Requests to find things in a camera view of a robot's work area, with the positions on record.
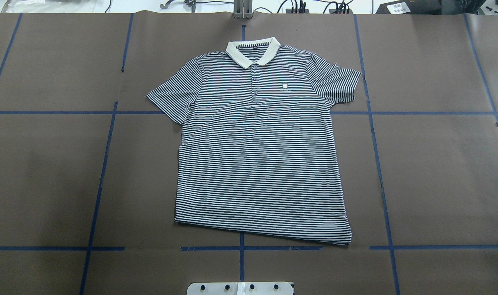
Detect navy white striped polo shirt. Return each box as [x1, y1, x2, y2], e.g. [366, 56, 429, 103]
[146, 37, 361, 245]

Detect aluminium frame post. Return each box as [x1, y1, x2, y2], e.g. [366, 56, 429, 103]
[232, 0, 254, 19]

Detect black power brick with label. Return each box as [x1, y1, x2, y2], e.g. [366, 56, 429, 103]
[374, 0, 442, 15]

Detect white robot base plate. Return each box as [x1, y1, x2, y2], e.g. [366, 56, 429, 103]
[186, 281, 295, 295]

